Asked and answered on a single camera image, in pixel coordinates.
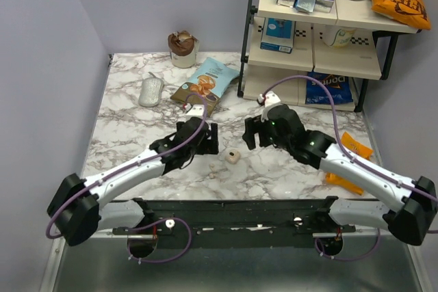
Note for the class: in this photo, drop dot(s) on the brown white paper cup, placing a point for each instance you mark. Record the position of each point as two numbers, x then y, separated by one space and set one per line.
183 48

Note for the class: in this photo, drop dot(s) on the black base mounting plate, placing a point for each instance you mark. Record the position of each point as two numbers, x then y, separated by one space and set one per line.
238 223

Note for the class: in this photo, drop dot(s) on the silver glitter pouch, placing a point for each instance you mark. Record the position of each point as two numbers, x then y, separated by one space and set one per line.
151 91

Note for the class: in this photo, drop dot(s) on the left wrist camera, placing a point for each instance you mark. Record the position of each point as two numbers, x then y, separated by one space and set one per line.
194 111

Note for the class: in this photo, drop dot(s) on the beige earbud charging case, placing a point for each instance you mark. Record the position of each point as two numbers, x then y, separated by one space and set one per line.
232 156

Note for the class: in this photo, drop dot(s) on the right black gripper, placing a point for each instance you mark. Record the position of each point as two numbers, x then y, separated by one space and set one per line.
251 126

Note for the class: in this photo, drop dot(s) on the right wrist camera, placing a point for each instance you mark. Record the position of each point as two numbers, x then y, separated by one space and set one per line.
268 101

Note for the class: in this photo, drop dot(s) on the orange snack bag on table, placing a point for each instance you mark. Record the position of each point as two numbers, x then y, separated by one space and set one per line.
359 149

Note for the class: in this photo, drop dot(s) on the light blue chip bag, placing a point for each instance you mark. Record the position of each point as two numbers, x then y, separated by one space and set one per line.
210 81

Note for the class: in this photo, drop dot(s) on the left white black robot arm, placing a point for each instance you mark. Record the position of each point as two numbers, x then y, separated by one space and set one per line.
80 205

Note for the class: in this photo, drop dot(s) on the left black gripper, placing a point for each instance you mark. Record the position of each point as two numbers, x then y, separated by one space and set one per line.
210 147

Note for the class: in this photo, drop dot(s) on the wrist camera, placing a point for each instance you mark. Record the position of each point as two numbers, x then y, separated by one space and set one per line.
268 101
194 111

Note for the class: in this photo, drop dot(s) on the black frame beige shelf rack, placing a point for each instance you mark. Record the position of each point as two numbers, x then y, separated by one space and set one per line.
368 56

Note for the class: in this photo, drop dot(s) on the blue box on shelf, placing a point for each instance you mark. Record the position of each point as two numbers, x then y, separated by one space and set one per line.
278 35

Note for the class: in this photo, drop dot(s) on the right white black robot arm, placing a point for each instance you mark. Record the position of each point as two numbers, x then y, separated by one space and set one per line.
405 207

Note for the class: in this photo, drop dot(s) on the blue Doritos chip bag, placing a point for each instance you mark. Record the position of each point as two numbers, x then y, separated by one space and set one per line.
337 85

